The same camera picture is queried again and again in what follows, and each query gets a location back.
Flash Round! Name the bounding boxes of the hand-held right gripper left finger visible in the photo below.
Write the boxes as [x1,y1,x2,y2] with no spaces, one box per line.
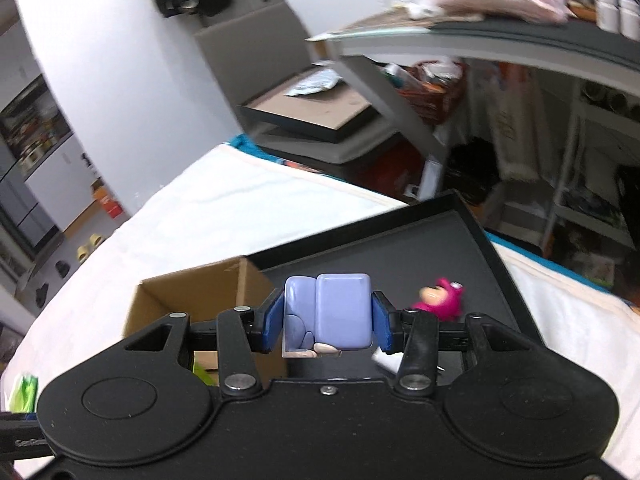
[122,287,287,400]

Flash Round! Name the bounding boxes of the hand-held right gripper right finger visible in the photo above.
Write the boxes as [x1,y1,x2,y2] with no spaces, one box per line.
[371,290,547,400]

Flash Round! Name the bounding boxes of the white toy block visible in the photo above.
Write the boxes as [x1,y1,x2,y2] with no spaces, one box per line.
[371,350,406,376]

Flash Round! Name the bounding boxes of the purple toy block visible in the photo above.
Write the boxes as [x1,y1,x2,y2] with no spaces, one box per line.
[282,272,375,358]

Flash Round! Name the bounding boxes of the pink toy figure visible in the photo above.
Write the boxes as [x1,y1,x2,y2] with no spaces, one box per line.
[411,276,468,321]

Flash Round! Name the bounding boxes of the black tray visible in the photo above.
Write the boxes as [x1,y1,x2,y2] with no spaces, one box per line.
[247,189,548,396]

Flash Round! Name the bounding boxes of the cardboard box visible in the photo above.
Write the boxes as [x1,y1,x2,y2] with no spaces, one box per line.
[122,256,288,386]

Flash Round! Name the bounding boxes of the green tissue packet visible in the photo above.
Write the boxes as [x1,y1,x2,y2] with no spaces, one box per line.
[7,374,40,415]

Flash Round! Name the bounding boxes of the black bag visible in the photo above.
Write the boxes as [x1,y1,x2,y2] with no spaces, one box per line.
[445,137,501,206]

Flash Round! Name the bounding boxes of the orange box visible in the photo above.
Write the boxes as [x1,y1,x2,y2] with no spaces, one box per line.
[91,187,123,218]

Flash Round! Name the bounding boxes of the red basket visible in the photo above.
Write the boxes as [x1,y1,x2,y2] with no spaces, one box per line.
[382,60,468,123]

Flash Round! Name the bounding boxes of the white tote bag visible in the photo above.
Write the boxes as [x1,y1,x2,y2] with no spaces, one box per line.
[487,62,536,181]

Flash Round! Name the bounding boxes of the crumpled plastic packet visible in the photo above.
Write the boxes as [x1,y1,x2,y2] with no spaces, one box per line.
[285,70,343,97]

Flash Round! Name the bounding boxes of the white storage rack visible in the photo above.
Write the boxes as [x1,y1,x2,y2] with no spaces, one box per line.
[542,80,640,256]

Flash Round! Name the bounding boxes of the grey chair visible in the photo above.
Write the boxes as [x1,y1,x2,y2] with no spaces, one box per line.
[194,2,401,166]

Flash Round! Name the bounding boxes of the grey desk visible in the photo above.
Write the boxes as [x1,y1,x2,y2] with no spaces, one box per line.
[307,15,640,161]

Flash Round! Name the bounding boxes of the kitchen shelf with jars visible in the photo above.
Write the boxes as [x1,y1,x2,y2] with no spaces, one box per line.
[0,75,76,181]

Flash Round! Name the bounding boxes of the white bottle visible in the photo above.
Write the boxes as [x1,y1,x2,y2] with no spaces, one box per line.
[596,0,621,31]
[618,0,640,41]

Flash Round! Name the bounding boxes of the black picture frame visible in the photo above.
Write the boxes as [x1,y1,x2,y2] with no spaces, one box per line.
[237,77,383,143]

